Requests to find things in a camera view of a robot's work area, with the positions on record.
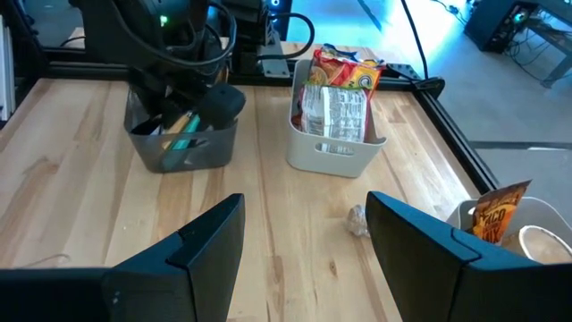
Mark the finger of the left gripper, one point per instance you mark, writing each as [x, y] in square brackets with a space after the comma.
[222, 105]
[152, 107]

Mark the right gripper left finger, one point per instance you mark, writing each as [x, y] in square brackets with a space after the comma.
[201, 277]

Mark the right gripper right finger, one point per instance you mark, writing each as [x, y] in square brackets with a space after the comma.
[424, 277]

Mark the dark brown tray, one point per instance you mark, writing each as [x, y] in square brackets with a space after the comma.
[187, 154]

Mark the small glass jar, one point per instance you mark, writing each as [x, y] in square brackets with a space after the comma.
[357, 221]

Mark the brown snack wrapper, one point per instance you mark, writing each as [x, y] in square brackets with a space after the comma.
[498, 214]

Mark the red ramen packet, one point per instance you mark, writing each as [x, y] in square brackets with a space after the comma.
[335, 112]

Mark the translucent grey plastic bin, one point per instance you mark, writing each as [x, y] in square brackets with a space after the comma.
[330, 161]

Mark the blue ramen packet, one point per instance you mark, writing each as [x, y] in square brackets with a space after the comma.
[339, 48]

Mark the white plastic bin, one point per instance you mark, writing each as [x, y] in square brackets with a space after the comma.
[543, 212]

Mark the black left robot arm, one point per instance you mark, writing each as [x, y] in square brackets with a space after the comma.
[134, 27]

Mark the black computer case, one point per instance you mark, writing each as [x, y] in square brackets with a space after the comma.
[496, 22]

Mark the black aluminium table frame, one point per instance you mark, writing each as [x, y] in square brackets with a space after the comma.
[451, 129]

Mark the black desk frame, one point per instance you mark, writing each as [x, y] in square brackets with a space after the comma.
[554, 40]

